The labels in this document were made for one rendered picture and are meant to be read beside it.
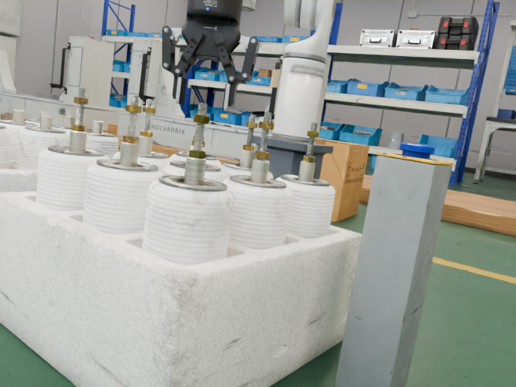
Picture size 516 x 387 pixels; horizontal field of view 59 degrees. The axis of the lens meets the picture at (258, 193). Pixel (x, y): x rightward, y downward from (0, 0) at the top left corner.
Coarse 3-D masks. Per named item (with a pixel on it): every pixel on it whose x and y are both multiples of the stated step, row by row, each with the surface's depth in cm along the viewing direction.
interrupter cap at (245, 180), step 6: (234, 180) 57; (240, 180) 56; (246, 180) 57; (270, 180) 61; (276, 180) 62; (258, 186) 56; (264, 186) 56; (270, 186) 56; (276, 186) 57; (282, 186) 57
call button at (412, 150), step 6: (402, 144) 54; (408, 144) 53; (414, 144) 53; (420, 144) 53; (402, 150) 55; (408, 150) 53; (414, 150) 52; (420, 150) 52; (426, 150) 52; (432, 150) 53; (414, 156) 53; (420, 156) 53; (426, 156) 53
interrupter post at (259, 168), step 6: (258, 162) 58; (264, 162) 58; (252, 168) 59; (258, 168) 58; (264, 168) 58; (252, 174) 59; (258, 174) 58; (264, 174) 58; (252, 180) 59; (258, 180) 58; (264, 180) 59
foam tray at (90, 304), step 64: (0, 256) 63; (64, 256) 52; (128, 256) 45; (256, 256) 51; (320, 256) 61; (0, 320) 63; (64, 320) 53; (128, 320) 46; (192, 320) 43; (256, 320) 52; (320, 320) 65; (128, 384) 46; (192, 384) 45; (256, 384) 55
